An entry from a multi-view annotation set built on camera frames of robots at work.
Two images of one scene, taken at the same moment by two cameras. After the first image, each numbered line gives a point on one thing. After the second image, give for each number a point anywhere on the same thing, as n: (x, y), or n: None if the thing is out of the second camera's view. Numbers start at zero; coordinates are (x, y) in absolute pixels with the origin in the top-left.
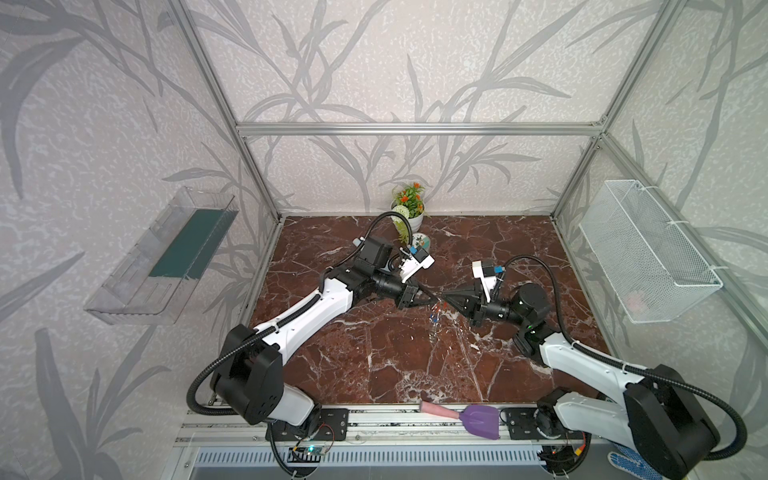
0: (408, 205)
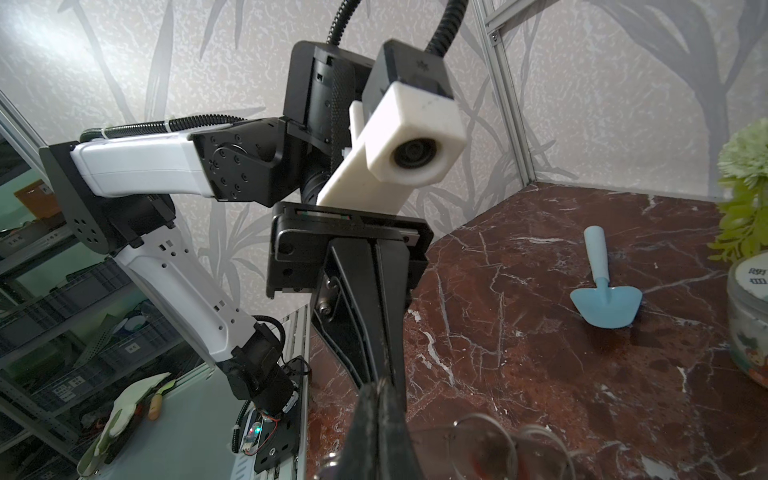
0: (743, 162)
